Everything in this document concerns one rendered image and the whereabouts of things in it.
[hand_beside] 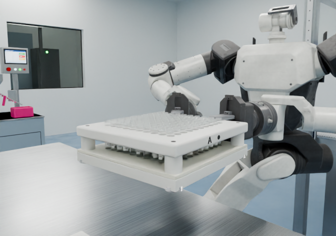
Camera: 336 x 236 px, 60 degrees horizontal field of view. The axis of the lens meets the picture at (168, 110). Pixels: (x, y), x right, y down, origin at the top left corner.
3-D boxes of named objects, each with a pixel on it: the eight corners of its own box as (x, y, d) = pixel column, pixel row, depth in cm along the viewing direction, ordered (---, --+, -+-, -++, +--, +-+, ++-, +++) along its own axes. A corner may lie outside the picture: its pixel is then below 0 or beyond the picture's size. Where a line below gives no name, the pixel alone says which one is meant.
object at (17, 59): (6, 114, 274) (2, 46, 267) (3, 113, 282) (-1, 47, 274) (32, 112, 290) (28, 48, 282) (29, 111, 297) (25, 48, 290)
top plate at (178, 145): (175, 159, 41) (175, 144, 41) (76, 136, 57) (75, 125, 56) (248, 131, 60) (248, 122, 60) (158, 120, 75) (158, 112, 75)
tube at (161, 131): (163, 174, 48) (162, 129, 47) (157, 172, 49) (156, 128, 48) (168, 172, 49) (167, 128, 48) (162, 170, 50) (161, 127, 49)
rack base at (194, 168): (175, 192, 42) (175, 176, 42) (77, 160, 57) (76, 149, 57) (247, 155, 61) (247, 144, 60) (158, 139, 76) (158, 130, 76)
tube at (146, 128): (147, 169, 50) (146, 127, 49) (142, 168, 51) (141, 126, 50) (152, 167, 51) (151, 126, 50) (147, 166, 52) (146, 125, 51)
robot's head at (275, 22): (264, 39, 110) (265, 15, 109) (292, 37, 103) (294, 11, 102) (257, 37, 105) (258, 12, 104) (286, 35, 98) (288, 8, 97)
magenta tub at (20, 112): (14, 118, 247) (13, 108, 246) (10, 117, 256) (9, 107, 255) (34, 116, 258) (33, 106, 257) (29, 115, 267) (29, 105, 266)
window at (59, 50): (8, 90, 496) (3, 20, 481) (8, 90, 496) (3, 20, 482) (84, 88, 588) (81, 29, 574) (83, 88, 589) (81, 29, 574)
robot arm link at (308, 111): (258, 128, 78) (313, 133, 74) (260, 95, 77) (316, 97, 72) (259, 125, 84) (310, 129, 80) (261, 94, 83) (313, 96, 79)
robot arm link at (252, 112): (249, 96, 62) (276, 94, 70) (213, 94, 69) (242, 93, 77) (247, 154, 63) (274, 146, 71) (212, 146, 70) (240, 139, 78)
